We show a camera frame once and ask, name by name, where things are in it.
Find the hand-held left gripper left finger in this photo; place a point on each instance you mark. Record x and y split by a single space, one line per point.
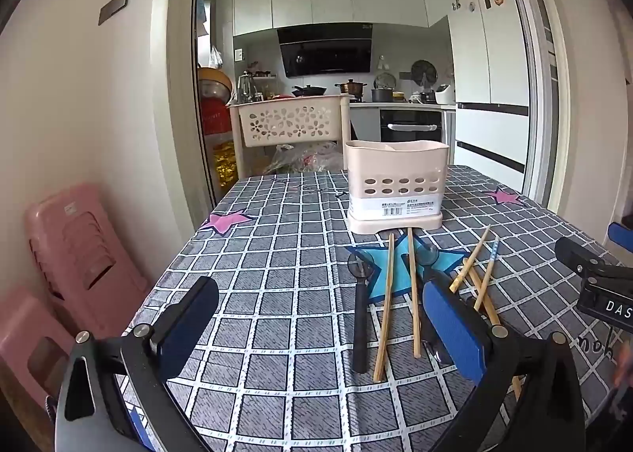
190 328

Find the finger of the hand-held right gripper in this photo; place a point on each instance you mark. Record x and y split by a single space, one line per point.
620 234
573 254

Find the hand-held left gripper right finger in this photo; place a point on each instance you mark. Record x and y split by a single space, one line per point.
452 328

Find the blue patterned wooden chopstick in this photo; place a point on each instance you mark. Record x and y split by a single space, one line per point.
487 276

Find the beige plastic utensil holder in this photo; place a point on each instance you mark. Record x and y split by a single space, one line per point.
395 175

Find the grey checked star tablecloth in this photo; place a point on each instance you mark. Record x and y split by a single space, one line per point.
277 284

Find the pink plastic stool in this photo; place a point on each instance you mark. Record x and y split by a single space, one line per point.
24 343
74 244

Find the gold foil pack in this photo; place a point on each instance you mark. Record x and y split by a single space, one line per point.
225 165

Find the white refrigerator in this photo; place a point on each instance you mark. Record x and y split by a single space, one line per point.
494 86

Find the plastic bag of vegetables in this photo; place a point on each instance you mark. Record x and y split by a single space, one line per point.
301 160

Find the white rice cooker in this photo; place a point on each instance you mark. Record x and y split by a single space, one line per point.
445 94

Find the black built-in oven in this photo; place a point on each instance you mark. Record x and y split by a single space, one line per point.
410 123

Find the red container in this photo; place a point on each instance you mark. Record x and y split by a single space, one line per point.
213 116

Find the beige perforated storage cart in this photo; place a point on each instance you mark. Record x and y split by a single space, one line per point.
287 123

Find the black cooking pot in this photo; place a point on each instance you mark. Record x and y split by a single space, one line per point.
382 95

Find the yellow basin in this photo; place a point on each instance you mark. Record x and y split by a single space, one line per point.
213 83

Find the copper cooking pot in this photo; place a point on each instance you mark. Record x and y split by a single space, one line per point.
350 87

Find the black wok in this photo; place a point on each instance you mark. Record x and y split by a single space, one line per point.
309 91

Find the hanging clear plastic bag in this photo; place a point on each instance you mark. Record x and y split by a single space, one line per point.
215 58

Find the black range hood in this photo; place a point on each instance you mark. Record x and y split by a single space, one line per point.
324 51

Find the grey wall switch panel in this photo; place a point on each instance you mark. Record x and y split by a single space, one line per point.
113 6

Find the white wall cabinets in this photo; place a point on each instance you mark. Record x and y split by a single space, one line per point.
326 2

